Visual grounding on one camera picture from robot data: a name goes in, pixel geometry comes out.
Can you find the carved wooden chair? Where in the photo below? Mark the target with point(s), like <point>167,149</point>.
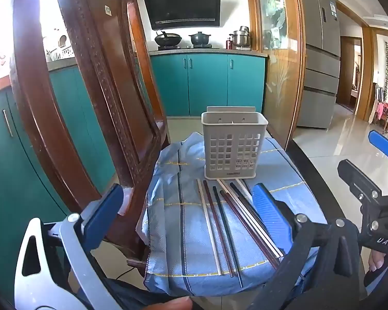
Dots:
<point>84,71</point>

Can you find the black range hood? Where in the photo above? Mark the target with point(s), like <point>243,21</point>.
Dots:
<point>181,3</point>

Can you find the black wok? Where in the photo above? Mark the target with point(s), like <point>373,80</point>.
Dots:
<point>168,40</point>

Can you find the grey plastic utensil holder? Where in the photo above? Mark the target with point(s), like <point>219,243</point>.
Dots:
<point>232,126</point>

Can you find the dish rack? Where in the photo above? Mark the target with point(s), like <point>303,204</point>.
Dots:
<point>60,53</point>

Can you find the silver refrigerator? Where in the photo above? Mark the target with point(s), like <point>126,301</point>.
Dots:
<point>319,71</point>

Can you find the person's dark pants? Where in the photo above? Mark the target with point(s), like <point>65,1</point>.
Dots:
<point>126,294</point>

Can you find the teal side cabinet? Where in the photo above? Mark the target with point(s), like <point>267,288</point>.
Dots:
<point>13,168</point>

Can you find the etched glass sliding door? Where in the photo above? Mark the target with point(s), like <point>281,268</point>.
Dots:
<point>277,71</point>

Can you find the gas stove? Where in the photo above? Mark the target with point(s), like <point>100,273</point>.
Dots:
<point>184,47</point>

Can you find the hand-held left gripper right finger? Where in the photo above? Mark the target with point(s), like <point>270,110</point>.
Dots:
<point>271,214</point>

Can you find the blue striped cloth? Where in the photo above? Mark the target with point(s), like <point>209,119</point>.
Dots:
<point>181,232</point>

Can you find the person's left hand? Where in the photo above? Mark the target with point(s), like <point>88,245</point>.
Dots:
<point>171,304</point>

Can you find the white wall socket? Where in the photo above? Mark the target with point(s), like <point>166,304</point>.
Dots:
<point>108,10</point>

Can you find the black chopstick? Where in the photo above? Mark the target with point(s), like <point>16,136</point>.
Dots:
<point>242,197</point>
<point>226,232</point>

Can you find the pink cloth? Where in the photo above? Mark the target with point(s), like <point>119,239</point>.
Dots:
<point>381,109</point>

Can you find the red bottle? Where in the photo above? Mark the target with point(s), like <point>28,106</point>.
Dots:
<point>228,44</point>

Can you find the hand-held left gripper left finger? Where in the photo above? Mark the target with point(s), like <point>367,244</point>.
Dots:
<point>103,214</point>

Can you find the wooden door frame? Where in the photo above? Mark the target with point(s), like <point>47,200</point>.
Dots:
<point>367,71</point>

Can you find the teal base cabinet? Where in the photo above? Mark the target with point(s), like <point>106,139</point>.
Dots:
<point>206,84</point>

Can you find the stainless steel pot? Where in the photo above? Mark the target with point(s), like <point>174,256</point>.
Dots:
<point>240,38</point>

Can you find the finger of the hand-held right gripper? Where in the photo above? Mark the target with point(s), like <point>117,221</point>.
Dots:
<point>383,143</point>
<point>355,177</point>

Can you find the dark red chopstick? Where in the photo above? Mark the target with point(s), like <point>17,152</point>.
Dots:
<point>218,229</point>
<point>248,229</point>

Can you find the black lidded pot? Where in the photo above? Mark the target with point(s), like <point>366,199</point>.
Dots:
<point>199,39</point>

